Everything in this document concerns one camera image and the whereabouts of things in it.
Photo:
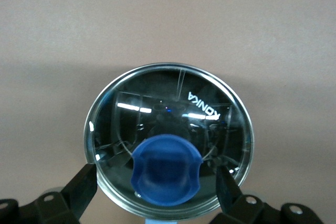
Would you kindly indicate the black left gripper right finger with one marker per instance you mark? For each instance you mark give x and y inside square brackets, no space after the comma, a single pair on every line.
[228,195]

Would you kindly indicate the brown table mat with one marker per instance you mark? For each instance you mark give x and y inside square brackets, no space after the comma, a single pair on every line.
[168,11]

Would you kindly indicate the glass lid with blue knob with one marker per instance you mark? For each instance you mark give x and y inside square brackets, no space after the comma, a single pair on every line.
[157,103]

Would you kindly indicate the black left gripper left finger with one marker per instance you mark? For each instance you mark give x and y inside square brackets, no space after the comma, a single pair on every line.
[78,190]

